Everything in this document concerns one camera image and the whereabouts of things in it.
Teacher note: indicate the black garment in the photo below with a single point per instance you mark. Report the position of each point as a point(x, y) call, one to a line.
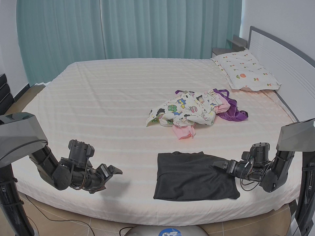
point(192, 178)

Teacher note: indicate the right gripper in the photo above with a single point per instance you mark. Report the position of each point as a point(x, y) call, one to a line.
point(235, 168)

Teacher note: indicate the pile of clothes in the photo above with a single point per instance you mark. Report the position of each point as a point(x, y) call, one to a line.
point(187, 111)

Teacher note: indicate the grey bedside table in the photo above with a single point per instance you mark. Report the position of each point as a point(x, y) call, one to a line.
point(230, 48)

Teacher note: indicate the blue-green curtain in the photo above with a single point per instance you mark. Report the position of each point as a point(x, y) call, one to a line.
point(61, 33)
point(172, 21)

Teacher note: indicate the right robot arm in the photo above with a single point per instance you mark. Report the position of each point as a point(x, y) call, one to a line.
point(283, 163)

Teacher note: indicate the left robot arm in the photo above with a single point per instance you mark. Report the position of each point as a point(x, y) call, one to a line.
point(22, 141)

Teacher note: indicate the bed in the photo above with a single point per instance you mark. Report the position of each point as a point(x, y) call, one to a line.
point(103, 102)

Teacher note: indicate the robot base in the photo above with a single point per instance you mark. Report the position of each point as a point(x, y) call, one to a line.
point(167, 230)

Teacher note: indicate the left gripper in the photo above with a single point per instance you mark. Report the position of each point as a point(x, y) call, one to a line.
point(94, 177)

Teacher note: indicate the white printed pillow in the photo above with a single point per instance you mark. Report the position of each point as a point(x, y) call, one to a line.
point(246, 69)

